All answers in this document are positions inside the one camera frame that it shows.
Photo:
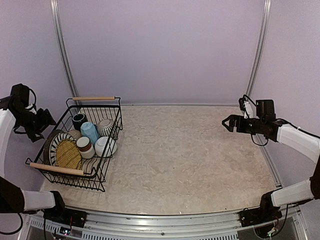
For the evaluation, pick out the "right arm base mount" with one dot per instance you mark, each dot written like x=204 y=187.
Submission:
x=255 y=216

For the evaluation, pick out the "striped ceramic bowl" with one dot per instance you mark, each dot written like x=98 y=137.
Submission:
x=104 y=127

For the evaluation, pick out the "right aluminium frame post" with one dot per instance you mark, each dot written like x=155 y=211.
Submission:
x=260 y=47

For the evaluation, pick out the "left aluminium frame post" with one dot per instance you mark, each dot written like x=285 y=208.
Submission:
x=54 y=5

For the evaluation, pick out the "front aluminium rail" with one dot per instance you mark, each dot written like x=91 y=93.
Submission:
x=101 y=225

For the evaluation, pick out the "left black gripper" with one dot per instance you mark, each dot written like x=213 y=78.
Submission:
x=45 y=119

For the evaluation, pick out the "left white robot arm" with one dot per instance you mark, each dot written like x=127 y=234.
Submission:
x=12 y=198

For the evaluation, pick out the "white brown ceramic cup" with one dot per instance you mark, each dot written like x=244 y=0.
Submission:
x=85 y=147

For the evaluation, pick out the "black white striped plate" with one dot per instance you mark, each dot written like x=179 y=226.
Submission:
x=54 y=144

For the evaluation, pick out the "beige ceramic cup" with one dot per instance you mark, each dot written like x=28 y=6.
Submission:
x=76 y=134

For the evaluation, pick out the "grey deer pattern plate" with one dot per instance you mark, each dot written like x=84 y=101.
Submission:
x=46 y=148

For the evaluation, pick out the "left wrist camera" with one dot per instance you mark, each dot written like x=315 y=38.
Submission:
x=22 y=92

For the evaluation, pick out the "yellow woven bamboo mat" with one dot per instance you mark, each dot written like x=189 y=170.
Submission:
x=68 y=155

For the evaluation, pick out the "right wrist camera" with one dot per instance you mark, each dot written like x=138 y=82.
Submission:
x=262 y=109

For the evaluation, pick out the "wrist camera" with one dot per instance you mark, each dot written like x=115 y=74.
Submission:
x=22 y=92
x=262 y=109

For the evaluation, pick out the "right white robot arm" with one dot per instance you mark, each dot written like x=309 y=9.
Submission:
x=281 y=131

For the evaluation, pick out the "light blue faceted cup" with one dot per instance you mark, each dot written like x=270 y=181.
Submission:
x=89 y=130

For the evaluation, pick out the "white ceramic bowl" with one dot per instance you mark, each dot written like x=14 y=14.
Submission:
x=105 y=146

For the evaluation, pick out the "aluminium frame post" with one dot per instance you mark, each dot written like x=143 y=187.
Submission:
x=54 y=5
x=260 y=47

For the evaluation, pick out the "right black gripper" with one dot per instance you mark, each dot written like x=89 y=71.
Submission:
x=234 y=118

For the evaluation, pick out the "dark navy cup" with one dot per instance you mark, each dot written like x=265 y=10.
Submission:
x=78 y=120

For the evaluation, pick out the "black wire dish rack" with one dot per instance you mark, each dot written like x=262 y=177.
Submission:
x=92 y=174

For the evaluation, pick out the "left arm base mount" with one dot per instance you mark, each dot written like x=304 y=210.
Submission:
x=70 y=217

